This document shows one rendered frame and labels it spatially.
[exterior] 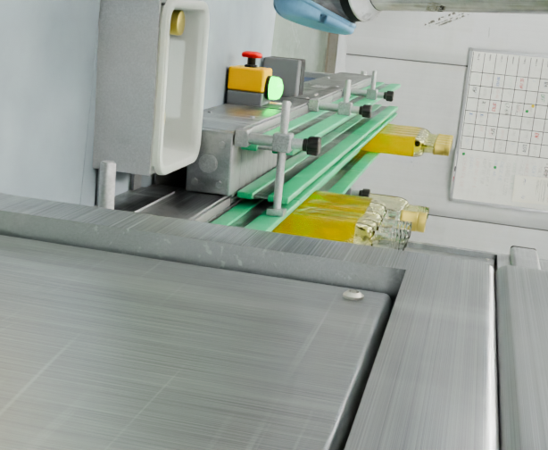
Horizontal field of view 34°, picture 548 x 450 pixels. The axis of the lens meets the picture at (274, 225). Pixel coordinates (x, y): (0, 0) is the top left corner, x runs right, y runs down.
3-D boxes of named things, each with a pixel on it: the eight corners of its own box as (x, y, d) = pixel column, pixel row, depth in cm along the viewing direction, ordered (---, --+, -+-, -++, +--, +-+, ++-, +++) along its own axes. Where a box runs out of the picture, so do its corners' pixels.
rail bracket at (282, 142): (228, 210, 134) (311, 221, 131) (236, 95, 130) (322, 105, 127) (233, 206, 136) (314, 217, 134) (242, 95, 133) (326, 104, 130)
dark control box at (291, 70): (258, 93, 199) (295, 97, 197) (261, 56, 197) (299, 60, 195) (267, 90, 207) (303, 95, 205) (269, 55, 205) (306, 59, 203)
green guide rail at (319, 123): (240, 149, 136) (292, 155, 134) (240, 143, 136) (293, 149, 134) (377, 84, 303) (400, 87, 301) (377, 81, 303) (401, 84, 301)
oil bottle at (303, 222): (236, 242, 143) (369, 261, 139) (238, 207, 142) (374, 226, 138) (244, 234, 149) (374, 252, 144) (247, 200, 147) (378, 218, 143)
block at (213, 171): (183, 192, 134) (228, 198, 133) (187, 129, 132) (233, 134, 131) (190, 187, 138) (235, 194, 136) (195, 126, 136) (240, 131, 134)
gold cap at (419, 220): (398, 227, 155) (424, 230, 154) (401, 207, 156) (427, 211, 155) (399, 231, 158) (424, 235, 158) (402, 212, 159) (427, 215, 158)
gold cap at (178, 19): (156, 6, 126) (186, 10, 125) (154, 33, 127) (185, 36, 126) (147, 6, 123) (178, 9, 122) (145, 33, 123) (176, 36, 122)
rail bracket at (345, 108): (305, 112, 188) (369, 119, 186) (309, 76, 187) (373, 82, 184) (309, 110, 192) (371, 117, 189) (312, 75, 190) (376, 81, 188)
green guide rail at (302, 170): (236, 197, 138) (287, 204, 136) (236, 191, 137) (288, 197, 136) (374, 106, 304) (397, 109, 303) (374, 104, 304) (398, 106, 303)
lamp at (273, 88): (263, 100, 172) (278, 102, 172) (265, 76, 171) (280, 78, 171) (269, 98, 176) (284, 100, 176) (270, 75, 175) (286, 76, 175)
